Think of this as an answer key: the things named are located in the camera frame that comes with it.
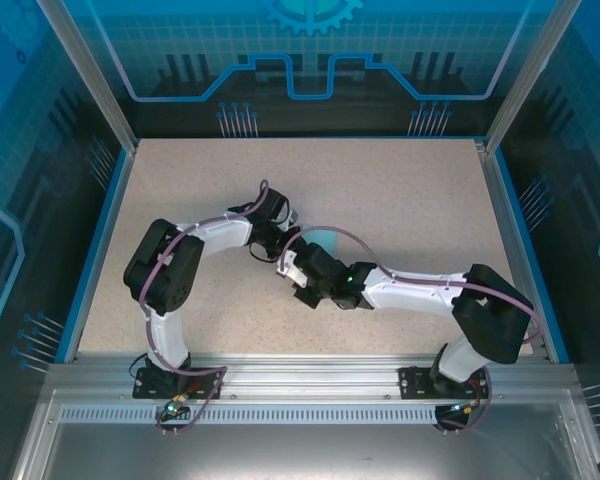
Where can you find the aluminium frame post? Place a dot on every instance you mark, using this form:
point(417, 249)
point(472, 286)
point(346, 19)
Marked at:
point(529, 75)
point(102, 90)

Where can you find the blue table edge strip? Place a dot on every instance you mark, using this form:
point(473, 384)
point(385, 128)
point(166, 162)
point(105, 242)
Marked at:
point(99, 250)

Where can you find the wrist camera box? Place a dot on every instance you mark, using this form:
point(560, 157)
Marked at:
point(291, 267)
point(293, 217)

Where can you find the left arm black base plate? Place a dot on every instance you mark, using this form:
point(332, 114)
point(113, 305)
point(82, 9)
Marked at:
point(141, 389)

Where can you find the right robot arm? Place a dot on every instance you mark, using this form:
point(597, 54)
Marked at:
point(495, 315)

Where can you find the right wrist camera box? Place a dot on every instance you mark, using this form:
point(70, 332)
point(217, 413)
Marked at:
point(291, 267)

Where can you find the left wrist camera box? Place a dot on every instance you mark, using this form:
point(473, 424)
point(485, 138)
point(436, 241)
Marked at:
point(293, 217)

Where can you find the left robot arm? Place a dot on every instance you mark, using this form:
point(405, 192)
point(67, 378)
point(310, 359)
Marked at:
point(165, 270)

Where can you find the grey metal platform sheet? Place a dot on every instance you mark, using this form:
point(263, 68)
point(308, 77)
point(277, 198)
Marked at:
point(305, 452)

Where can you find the aluminium mounting rail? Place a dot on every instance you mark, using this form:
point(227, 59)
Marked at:
point(305, 375)

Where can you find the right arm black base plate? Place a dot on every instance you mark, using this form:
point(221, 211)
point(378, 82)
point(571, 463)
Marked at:
point(411, 385)

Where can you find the aluminium side rail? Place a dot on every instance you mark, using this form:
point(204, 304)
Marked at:
point(506, 225)

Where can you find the light blue cloth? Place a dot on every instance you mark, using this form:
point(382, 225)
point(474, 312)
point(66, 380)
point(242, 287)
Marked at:
point(327, 241)

